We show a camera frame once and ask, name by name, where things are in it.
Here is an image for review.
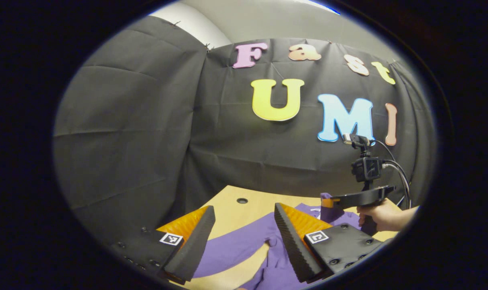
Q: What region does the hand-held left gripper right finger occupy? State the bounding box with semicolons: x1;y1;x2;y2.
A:
274;202;385;284

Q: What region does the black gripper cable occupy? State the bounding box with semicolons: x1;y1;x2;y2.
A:
374;139;412;210

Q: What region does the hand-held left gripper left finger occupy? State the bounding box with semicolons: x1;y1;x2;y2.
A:
107;205;216;286

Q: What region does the black backdrop cloth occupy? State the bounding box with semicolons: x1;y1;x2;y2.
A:
53;16;436;258

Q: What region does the purple button shirt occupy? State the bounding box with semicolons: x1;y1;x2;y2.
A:
194;193;363;290

